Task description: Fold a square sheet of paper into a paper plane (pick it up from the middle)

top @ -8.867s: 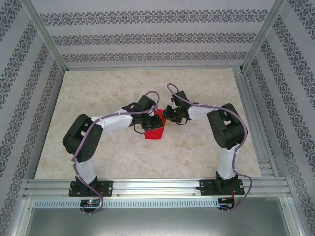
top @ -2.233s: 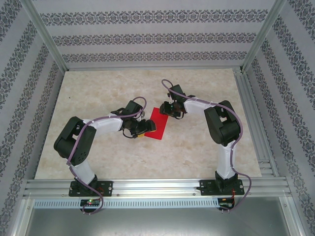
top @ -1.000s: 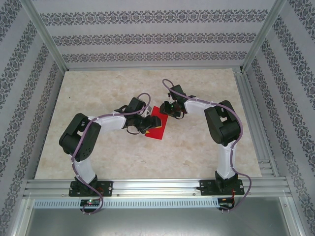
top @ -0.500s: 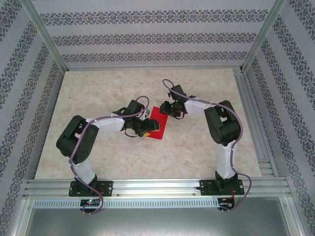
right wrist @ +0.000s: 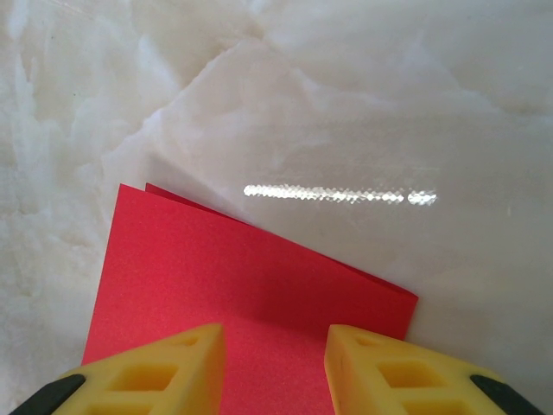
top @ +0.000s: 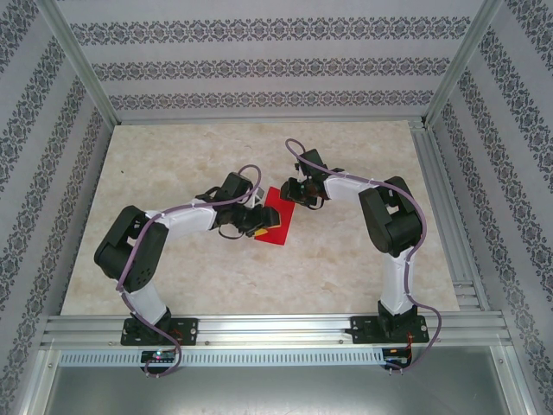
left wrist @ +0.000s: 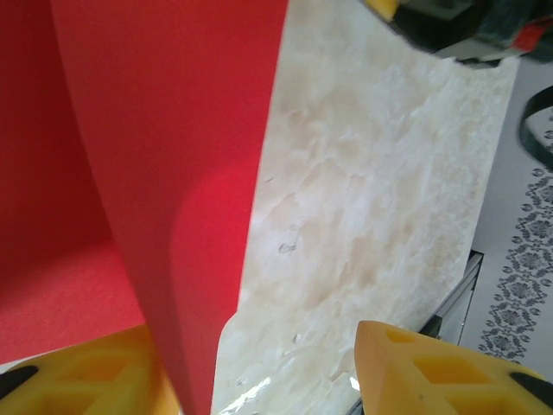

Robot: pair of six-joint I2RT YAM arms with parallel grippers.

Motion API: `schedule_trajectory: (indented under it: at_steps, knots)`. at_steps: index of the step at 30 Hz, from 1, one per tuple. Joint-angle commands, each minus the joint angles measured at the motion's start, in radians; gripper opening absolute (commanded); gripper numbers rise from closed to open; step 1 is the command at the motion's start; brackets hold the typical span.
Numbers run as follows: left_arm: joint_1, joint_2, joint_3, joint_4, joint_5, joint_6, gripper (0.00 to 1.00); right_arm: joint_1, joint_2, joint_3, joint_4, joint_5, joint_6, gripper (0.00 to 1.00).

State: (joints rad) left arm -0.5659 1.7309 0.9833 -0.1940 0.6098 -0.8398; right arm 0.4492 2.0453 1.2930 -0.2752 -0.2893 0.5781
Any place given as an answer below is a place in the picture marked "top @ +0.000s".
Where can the grey metal sheet panel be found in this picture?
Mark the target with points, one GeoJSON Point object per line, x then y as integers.
{"type": "Point", "coordinates": [276, 393]}

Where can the aluminium side rail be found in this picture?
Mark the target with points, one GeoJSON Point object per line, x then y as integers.
{"type": "Point", "coordinates": [453, 225]}

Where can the long aluminium mounting rail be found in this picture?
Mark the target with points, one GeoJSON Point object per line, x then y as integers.
{"type": "Point", "coordinates": [276, 328]}

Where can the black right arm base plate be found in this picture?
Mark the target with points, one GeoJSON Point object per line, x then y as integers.
{"type": "Point", "coordinates": [363, 330]}

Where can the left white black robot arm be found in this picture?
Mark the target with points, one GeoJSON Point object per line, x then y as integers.
{"type": "Point", "coordinates": [129, 255]}

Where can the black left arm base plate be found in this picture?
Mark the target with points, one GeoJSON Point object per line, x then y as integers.
{"type": "Point", "coordinates": [190, 330]}

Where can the aluminium frame post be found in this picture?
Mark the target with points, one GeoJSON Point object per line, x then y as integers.
{"type": "Point", "coordinates": [462, 65]}
{"type": "Point", "coordinates": [80, 65]}

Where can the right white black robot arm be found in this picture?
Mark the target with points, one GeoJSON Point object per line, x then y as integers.
{"type": "Point", "coordinates": [397, 225]}

